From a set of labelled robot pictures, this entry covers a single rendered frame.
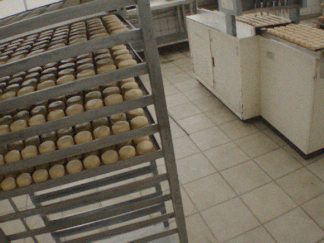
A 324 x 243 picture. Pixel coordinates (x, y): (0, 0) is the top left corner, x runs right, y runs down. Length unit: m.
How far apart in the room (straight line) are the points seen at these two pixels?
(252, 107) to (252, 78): 0.28
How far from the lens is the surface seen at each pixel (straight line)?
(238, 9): 2.39
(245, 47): 2.49
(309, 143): 2.31
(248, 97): 2.66
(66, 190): 1.47
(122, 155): 0.92
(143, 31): 0.72
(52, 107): 0.90
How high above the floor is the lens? 1.48
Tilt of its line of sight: 29 degrees down
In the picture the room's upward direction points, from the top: 10 degrees counter-clockwise
